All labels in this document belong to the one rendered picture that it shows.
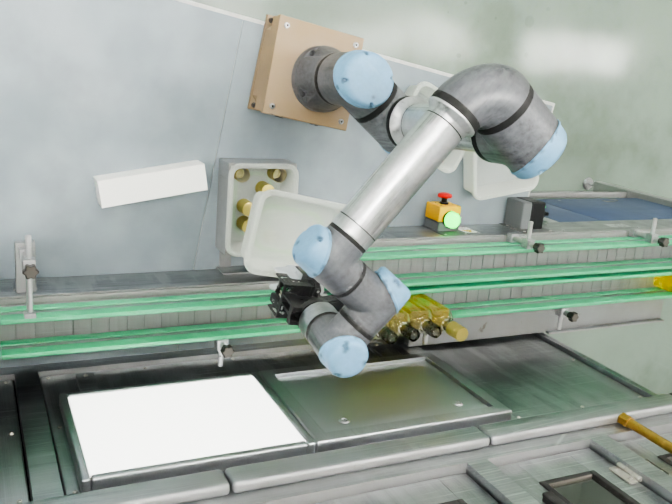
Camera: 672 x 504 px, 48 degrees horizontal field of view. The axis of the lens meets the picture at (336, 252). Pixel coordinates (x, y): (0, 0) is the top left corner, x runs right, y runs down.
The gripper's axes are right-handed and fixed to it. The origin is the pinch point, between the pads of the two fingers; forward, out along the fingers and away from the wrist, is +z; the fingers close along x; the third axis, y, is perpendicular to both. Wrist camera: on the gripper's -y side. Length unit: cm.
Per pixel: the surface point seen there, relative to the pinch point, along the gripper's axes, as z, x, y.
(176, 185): 30.8, -5.7, 18.6
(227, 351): 6.5, 22.8, 6.6
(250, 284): 21.3, 13.0, -1.0
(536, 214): 30, -12, -85
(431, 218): 33, -6, -53
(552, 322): 21, 17, -98
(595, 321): 22, 16, -115
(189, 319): 19.6, 22.4, 12.3
